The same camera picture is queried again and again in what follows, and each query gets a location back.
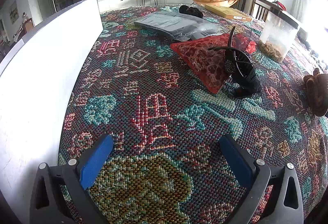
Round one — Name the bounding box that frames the clear jar with black lid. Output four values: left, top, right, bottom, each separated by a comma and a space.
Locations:
258, 7, 300, 63

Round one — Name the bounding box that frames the grey plastic package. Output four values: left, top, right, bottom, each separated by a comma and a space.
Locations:
134, 11, 229, 42

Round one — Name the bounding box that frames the white cardboard storage box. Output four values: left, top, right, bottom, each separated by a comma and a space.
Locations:
1, 0, 103, 222

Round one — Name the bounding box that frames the wooden crib rail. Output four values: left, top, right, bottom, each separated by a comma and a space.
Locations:
251, 0, 286, 21

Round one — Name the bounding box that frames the red patterned cushion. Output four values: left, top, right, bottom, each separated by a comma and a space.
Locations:
170, 33, 256, 94

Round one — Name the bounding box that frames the black bag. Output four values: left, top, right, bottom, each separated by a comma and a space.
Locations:
209, 26, 262, 99

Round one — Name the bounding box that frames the flat yellow cardboard box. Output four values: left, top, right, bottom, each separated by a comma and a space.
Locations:
205, 5, 252, 21

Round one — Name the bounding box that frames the small black pouch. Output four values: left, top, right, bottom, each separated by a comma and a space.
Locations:
179, 5, 204, 18

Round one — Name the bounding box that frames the colourful woven patterned table cloth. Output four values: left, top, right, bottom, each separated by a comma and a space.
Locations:
58, 7, 327, 223

